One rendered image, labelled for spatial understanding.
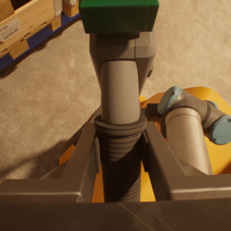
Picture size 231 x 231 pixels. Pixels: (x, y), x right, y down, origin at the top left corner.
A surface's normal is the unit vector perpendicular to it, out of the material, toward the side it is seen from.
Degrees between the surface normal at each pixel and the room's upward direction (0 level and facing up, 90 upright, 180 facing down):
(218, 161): 0
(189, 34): 0
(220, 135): 35
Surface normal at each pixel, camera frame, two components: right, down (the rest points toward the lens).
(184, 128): -0.32, -0.74
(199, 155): 0.19, -0.70
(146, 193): 0.07, -0.36
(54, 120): 0.25, -0.21
